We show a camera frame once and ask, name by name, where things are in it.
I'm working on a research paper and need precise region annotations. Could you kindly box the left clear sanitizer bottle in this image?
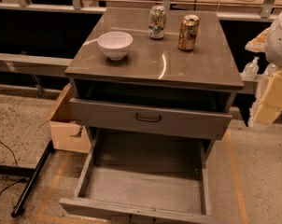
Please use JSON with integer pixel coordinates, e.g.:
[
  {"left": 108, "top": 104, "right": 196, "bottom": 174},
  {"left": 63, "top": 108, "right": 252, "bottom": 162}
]
[{"left": 241, "top": 57, "right": 259, "bottom": 80}]

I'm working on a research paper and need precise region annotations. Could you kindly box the grey metal railing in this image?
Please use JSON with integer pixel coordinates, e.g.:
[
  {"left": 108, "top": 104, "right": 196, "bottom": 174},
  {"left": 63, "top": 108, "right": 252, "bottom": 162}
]
[{"left": 0, "top": 0, "right": 282, "bottom": 95}]

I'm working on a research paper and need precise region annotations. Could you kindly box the white ceramic bowl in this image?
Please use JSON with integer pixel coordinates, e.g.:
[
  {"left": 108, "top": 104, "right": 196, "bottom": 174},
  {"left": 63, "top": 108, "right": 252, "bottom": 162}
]
[{"left": 97, "top": 32, "right": 133, "bottom": 61}]

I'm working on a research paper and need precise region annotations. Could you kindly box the grey drawer cabinet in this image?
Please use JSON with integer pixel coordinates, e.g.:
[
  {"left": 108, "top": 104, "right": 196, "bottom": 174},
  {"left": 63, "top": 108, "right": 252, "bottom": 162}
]
[{"left": 64, "top": 7, "right": 245, "bottom": 170}]

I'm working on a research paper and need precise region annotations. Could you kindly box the right clear sanitizer bottle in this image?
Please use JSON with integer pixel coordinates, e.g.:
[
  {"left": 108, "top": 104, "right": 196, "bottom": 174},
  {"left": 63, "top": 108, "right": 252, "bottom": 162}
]
[{"left": 263, "top": 63, "right": 277, "bottom": 77}]

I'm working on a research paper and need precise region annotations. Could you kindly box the open grey lower drawer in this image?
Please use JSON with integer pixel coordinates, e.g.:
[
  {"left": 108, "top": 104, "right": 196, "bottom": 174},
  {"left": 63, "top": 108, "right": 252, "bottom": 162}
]
[{"left": 60, "top": 129, "right": 224, "bottom": 224}]

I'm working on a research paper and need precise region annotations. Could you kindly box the black floor cable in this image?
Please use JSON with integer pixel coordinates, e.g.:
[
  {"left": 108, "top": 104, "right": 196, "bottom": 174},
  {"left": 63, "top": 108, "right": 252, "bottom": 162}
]
[{"left": 0, "top": 126, "right": 27, "bottom": 224}]

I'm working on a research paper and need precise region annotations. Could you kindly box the green white 7up can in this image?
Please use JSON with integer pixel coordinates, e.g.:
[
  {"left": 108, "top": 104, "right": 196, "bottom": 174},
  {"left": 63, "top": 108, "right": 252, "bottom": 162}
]
[{"left": 148, "top": 5, "right": 166, "bottom": 39}]

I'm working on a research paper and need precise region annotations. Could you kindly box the closed grey upper drawer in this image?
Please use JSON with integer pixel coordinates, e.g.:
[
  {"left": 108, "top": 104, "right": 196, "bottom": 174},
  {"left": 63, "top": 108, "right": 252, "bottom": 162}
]
[{"left": 70, "top": 98, "right": 232, "bottom": 140}]

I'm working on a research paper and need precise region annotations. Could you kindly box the clear sanitizer bottle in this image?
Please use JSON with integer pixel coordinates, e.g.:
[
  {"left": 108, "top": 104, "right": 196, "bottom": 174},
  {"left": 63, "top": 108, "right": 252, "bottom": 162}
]
[
  {"left": 241, "top": 57, "right": 259, "bottom": 80},
  {"left": 263, "top": 63, "right": 277, "bottom": 77}
]

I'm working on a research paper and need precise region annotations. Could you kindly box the cardboard box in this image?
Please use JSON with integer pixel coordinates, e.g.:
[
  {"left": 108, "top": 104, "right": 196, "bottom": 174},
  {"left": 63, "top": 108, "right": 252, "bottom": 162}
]
[{"left": 41, "top": 84, "right": 91, "bottom": 153}]

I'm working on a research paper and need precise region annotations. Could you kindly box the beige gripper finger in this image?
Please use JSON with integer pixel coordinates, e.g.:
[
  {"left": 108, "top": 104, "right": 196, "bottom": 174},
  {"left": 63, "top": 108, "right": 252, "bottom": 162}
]
[
  {"left": 245, "top": 28, "right": 269, "bottom": 53},
  {"left": 248, "top": 70, "right": 282, "bottom": 126}
]

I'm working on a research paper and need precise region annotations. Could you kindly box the black metal stand leg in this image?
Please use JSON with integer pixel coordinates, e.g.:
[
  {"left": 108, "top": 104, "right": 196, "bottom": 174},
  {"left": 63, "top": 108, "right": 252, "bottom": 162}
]
[{"left": 0, "top": 141, "right": 54, "bottom": 217}]

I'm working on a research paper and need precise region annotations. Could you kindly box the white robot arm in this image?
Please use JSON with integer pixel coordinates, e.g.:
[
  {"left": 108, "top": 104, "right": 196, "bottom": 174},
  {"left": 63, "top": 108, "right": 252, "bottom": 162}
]
[{"left": 245, "top": 12, "right": 282, "bottom": 127}]

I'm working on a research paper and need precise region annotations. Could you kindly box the gold crushed soda can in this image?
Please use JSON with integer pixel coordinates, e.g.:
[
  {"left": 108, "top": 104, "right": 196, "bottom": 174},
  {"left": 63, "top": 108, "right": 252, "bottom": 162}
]
[{"left": 178, "top": 14, "right": 200, "bottom": 51}]

